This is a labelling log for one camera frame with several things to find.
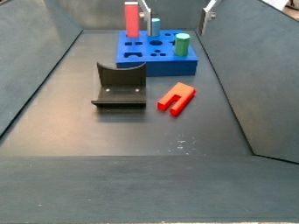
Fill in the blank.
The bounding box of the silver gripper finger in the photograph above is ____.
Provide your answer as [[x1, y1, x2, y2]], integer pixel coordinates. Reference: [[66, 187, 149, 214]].
[[137, 0, 152, 36], [199, 0, 219, 36]]

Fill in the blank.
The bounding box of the green hexagonal peg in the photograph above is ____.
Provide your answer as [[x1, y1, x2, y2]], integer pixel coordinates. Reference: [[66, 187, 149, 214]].
[[173, 33, 191, 56]]

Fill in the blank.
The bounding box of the black curved fixture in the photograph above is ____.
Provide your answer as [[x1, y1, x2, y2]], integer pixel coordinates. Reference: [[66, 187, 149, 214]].
[[91, 63, 145, 107]]

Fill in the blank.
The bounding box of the blue foam shape-sorter block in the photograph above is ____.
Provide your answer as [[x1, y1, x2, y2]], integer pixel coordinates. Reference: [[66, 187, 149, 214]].
[[116, 30, 199, 77]]

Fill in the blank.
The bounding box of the red two-pronged square-circle object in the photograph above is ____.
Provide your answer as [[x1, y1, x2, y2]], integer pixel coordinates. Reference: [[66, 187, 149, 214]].
[[156, 82, 196, 116]]

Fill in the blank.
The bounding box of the light blue cylinder peg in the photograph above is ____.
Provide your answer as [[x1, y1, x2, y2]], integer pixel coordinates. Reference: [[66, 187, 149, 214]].
[[152, 17, 161, 37]]

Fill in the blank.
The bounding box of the tall red square peg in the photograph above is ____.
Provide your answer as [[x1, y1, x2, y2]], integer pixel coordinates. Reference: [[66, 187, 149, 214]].
[[124, 2, 139, 38]]

